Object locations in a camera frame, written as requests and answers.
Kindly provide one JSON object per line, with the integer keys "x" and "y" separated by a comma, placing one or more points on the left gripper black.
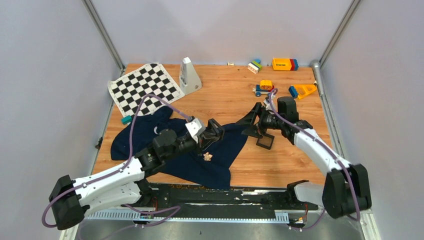
{"x": 203, "y": 144}

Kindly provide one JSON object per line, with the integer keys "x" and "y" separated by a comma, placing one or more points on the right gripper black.
{"x": 249, "y": 118}

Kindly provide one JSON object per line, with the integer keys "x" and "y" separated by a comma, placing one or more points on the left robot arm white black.
{"x": 71, "y": 200}

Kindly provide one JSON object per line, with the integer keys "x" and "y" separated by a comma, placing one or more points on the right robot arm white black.
{"x": 346, "y": 189}

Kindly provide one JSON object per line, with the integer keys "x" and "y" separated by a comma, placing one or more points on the toy car with yellow top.
{"x": 264, "y": 87}

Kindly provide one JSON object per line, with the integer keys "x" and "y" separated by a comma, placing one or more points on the orange blue toy ramp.
{"x": 300, "y": 91}

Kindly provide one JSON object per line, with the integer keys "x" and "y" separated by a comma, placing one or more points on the white green blue brick stack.
{"x": 255, "y": 66}

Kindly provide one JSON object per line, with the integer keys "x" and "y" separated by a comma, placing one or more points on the white metronome-shaped object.
{"x": 189, "y": 80}

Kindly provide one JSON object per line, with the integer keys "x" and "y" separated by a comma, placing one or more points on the yellow red blue brick box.
{"x": 285, "y": 64}

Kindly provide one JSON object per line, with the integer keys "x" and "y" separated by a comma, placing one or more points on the checkerboard calibration mat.
{"x": 152, "y": 78}

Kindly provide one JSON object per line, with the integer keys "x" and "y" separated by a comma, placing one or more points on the teal block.
{"x": 126, "y": 120}

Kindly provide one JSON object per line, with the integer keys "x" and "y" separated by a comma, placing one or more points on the grey metal pipe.
{"x": 317, "y": 71}

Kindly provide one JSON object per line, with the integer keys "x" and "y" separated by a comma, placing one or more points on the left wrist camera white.
{"x": 195, "y": 128}

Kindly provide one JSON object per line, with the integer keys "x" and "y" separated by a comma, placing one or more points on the black square frame box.
{"x": 266, "y": 141}

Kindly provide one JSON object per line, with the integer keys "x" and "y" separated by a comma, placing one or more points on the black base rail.
{"x": 237, "y": 203}

